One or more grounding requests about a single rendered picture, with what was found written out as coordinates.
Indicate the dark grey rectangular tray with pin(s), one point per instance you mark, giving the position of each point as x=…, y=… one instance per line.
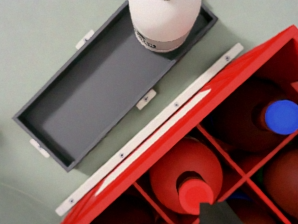
x=98, y=85

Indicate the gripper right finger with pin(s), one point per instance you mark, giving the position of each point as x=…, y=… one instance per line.
x=226, y=213

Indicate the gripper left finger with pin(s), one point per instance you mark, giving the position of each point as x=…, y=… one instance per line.
x=208, y=214

